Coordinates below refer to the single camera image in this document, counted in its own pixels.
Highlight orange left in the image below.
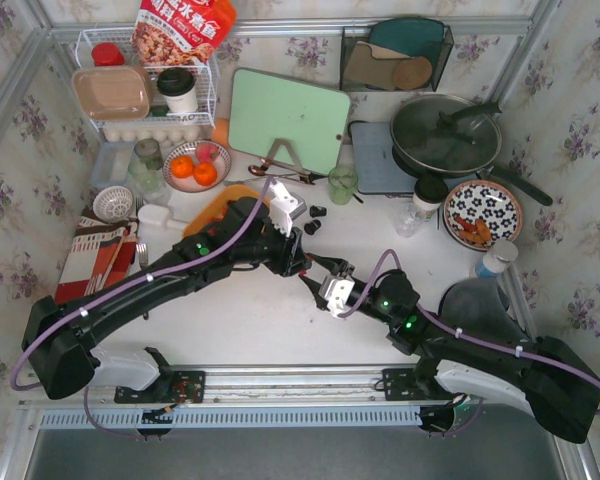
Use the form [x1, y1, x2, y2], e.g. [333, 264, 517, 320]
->
[170, 155, 195, 179]

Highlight black frying pan with lid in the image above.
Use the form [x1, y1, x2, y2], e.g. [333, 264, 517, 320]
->
[389, 94, 553, 206]

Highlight black handled fork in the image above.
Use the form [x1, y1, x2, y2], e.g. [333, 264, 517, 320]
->
[136, 242, 149, 269]

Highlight green cutting board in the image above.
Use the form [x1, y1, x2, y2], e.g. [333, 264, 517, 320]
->
[228, 68, 351, 174]

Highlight striped cloth mat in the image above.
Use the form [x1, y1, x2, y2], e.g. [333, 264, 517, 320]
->
[54, 208, 139, 304]

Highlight orange storage basket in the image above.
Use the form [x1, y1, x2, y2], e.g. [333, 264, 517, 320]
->
[181, 185, 260, 238]

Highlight clear storage box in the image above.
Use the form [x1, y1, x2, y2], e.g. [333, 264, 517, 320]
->
[90, 142, 134, 189]

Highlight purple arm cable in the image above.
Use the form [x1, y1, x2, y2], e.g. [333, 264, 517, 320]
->
[339, 248, 600, 436]
[9, 175, 279, 440]

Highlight beige lunch box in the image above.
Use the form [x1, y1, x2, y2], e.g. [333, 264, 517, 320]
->
[72, 66, 153, 121]

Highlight black capsule top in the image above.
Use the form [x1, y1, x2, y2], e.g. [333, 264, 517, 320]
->
[309, 205, 327, 218]

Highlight fruit bowl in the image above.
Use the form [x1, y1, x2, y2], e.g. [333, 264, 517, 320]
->
[162, 140, 231, 193]

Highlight orange right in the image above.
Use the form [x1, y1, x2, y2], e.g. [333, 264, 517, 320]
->
[193, 163, 218, 187]

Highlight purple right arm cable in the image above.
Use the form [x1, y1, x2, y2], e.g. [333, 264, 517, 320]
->
[339, 248, 600, 436]

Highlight grey blue cloth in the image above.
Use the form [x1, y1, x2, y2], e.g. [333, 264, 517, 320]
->
[438, 278, 531, 344]

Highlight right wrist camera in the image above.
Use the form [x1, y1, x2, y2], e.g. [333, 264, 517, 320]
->
[318, 275, 355, 317]

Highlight water bottle silver cap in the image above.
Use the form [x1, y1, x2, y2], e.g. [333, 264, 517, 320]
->
[472, 239, 519, 278]

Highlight orange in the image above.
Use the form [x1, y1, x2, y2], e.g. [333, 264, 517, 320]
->
[193, 163, 218, 187]
[170, 155, 195, 179]

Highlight green glass cup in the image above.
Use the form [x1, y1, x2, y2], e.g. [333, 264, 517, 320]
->
[328, 165, 358, 205]

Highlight orange sponge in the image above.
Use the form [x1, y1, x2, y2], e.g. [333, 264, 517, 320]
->
[211, 118, 229, 148]

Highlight flower patterned plate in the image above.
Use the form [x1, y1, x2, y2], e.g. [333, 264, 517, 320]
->
[443, 180, 523, 252]

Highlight white cup black lid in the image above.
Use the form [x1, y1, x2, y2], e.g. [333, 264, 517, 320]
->
[156, 67, 198, 114]

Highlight grey glass jar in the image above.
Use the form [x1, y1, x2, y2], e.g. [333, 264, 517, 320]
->
[128, 138, 164, 194]

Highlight white wire rack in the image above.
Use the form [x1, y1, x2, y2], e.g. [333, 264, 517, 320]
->
[72, 24, 220, 130]

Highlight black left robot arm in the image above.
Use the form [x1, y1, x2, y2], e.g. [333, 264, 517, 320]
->
[22, 197, 308, 400]

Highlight egg tray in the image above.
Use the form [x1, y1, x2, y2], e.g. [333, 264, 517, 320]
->
[102, 126, 205, 144]

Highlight teal plate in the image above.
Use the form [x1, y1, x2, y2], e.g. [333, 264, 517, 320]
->
[368, 17, 445, 63]

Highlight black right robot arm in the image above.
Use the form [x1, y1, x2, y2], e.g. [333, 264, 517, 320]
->
[302, 255, 600, 444]

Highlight fried food pieces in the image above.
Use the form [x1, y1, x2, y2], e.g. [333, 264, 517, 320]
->
[454, 216, 493, 246]

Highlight peach in bowl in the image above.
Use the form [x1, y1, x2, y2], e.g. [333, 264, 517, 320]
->
[195, 142, 220, 163]

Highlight coffee cup black lid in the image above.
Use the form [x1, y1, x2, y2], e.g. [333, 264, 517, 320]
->
[413, 174, 449, 221]

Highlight grey induction cooker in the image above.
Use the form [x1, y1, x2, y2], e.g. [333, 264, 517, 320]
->
[348, 120, 416, 196]

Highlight clear plastic cup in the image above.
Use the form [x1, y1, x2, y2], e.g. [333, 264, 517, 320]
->
[394, 203, 425, 238]

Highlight round cork coaster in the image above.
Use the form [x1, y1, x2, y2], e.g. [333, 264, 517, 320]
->
[392, 56, 433, 90]

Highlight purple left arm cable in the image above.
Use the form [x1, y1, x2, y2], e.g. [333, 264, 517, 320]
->
[9, 175, 279, 440]

